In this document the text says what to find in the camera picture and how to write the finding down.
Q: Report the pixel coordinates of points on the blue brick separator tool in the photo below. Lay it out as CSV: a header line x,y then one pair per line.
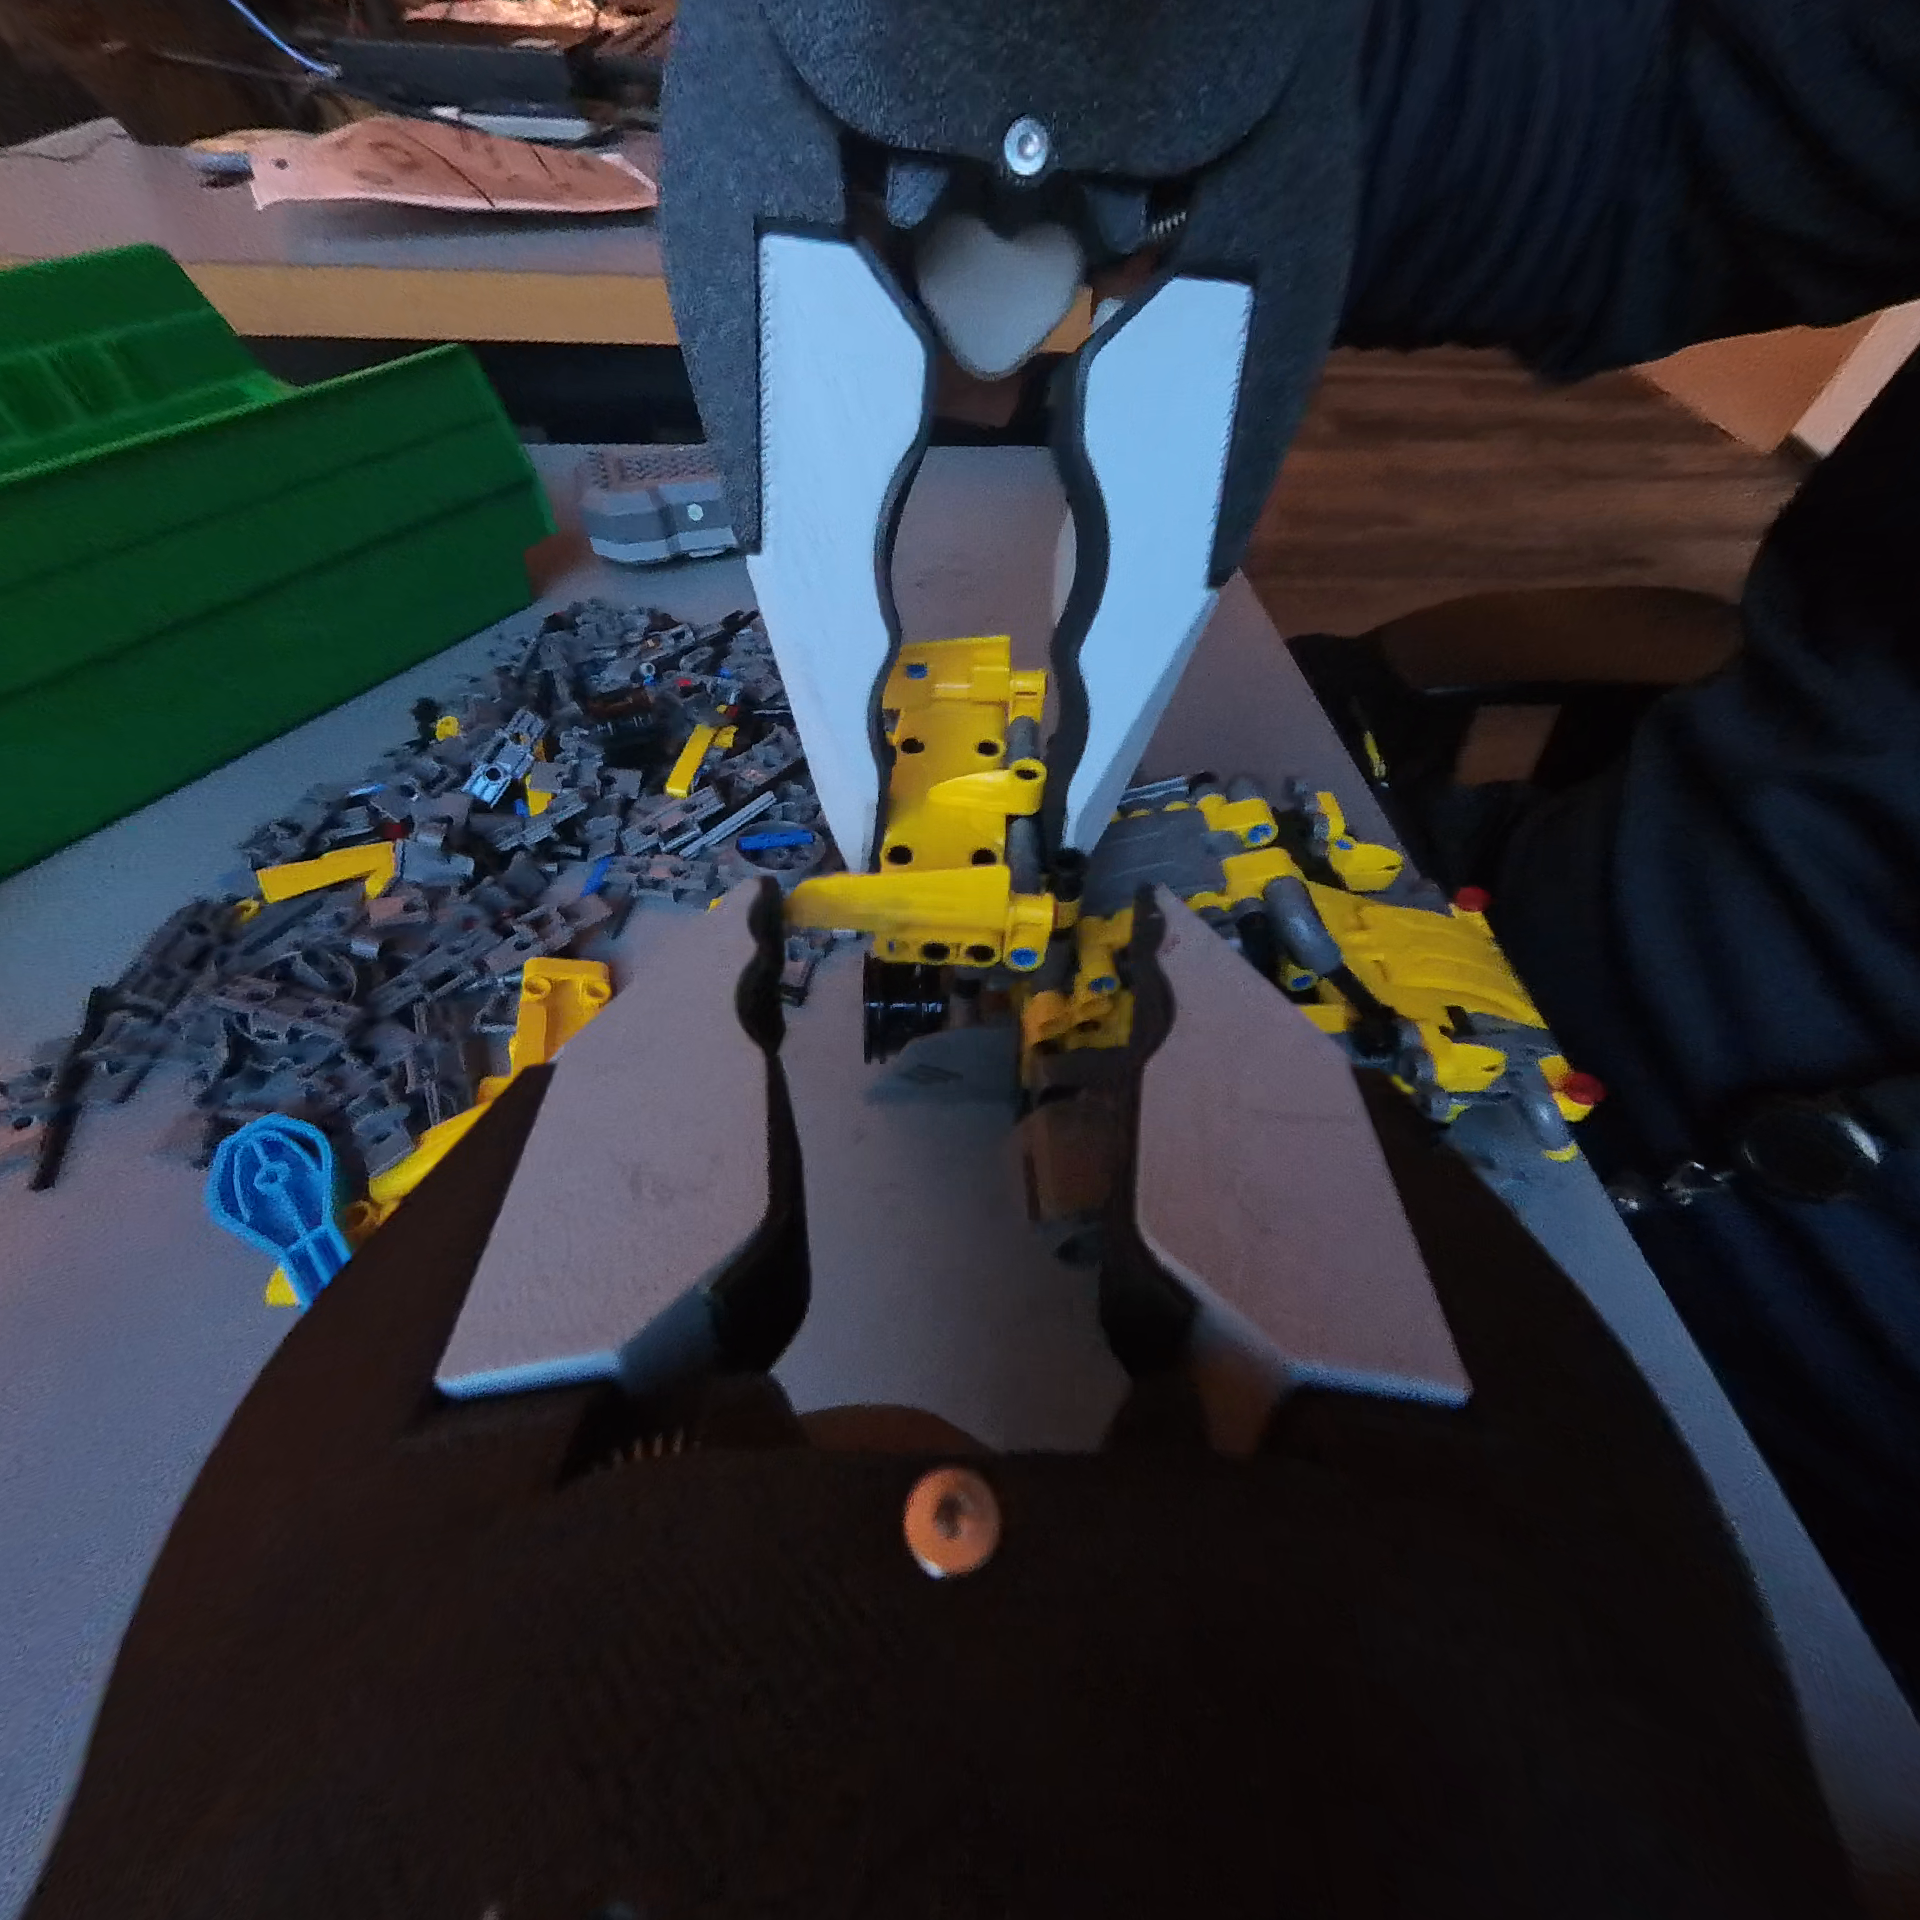
x,y
271,1187

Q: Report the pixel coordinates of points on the person's right forearm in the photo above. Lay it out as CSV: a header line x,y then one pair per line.
x,y
1620,151

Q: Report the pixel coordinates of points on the green plastic bin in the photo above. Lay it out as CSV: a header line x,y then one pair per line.
x,y
240,571

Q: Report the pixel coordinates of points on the yellow grey brick toy vehicle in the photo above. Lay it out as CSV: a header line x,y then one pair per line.
x,y
1411,960

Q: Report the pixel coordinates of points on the yellow holed brick assembly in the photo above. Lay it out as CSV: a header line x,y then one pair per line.
x,y
960,737

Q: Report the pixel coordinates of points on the person's dark clothed torso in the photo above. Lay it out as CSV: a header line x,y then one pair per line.
x,y
1831,901

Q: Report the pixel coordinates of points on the wooden edged background table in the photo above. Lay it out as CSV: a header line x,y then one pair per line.
x,y
390,295

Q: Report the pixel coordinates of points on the black badge reel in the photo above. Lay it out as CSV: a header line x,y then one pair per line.
x,y
1800,1151

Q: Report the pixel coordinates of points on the pile of grey brick parts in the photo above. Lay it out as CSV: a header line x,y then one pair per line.
x,y
360,960

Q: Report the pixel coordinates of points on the grey brick hub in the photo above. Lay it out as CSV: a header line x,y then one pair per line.
x,y
660,527

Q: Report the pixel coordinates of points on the grey desk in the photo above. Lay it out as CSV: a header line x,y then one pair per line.
x,y
120,1350

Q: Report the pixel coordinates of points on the yellow brick panel assembly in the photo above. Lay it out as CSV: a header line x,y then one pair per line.
x,y
556,1020

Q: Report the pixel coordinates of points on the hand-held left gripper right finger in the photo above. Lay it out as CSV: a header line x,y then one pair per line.
x,y
1277,1200

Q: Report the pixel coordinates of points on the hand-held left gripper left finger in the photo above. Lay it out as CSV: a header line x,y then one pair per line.
x,y
617,1200

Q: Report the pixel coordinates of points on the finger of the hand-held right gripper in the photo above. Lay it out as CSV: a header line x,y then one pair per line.
x,y
826,451
1176,480

